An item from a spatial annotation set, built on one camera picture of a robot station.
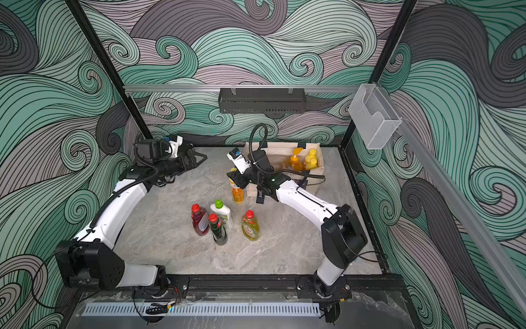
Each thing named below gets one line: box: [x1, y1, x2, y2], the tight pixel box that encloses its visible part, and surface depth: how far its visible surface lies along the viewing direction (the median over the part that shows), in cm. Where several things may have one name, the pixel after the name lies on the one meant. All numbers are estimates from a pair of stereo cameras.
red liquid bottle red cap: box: [191, 203, 211, 236], surface depth 78 cm
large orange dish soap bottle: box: [290, 147, 305, 172], surface depth 91 cm
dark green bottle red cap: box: [208, 213, 228, 247], surface depth 75 cm
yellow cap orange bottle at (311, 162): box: [304, 153, 318, 170], surface depth 89 cm
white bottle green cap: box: [210, 198, 231, 225], surface depth 79 cm
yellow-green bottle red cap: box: [241, 209, 261, 242], surface depth 76 cm
